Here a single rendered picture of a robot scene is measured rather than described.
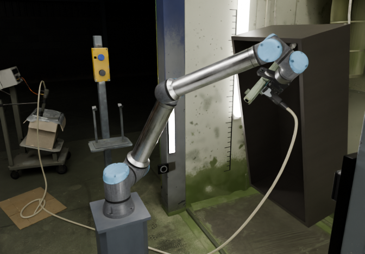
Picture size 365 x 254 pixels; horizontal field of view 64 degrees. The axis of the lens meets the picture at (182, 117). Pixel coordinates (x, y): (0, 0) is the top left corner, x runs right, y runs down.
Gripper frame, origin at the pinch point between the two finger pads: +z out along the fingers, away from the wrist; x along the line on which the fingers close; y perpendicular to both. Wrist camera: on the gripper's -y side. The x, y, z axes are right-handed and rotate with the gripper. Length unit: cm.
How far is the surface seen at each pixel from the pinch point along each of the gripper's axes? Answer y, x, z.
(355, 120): 93, 97, 97
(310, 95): 21.1, 9.4, -8.4
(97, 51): -112, -24, 63
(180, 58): -63, 18, 68
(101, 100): -92, -46, 90
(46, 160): -136, -119, 232
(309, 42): 1.7, 21.7, -25.1
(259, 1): -44, 105, 60
